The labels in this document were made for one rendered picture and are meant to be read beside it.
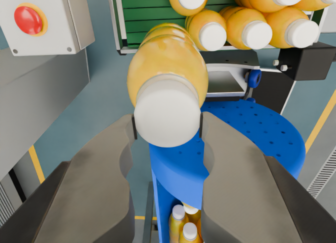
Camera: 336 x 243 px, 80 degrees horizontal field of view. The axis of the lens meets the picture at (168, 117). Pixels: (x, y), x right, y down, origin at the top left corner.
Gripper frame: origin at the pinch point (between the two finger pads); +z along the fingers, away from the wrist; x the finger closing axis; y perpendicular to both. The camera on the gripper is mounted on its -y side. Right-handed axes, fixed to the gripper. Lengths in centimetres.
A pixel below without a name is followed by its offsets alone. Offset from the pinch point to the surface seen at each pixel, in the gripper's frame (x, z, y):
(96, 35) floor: -48, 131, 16
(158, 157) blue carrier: -2.2, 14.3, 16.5
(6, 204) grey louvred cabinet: -157, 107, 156
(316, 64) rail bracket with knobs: 30.2, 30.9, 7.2
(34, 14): -18.0, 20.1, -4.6
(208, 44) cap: 6.2, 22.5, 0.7
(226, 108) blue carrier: 12.3, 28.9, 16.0
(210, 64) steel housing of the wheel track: 9.9, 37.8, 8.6
